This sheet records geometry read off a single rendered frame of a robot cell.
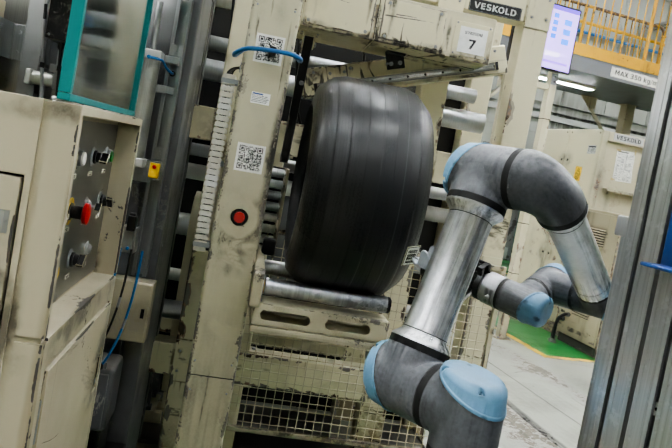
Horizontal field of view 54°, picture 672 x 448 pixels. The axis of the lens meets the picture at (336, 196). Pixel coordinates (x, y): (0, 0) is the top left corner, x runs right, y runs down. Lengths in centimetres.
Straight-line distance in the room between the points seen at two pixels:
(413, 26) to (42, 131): 132
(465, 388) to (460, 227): 30
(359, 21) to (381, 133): 56
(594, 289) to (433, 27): 103
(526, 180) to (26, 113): 83
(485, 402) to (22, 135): 83
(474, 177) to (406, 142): 41
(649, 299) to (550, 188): 28
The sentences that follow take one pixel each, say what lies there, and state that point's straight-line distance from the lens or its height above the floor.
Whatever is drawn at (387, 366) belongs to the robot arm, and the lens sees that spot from 122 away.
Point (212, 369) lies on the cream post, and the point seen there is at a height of 64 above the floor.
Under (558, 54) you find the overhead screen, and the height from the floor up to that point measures 247.
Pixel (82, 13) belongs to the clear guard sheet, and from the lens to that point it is 109.
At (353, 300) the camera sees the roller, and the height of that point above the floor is 90.
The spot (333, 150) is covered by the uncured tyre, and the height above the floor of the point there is 128.
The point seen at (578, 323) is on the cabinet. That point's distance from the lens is 637.
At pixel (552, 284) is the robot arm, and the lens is 157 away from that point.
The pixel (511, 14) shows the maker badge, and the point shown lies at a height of 189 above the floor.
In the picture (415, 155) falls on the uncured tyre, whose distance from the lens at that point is 163.
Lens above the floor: 126
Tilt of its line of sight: 3 degrees down
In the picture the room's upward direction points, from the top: 11 degrees clockwise
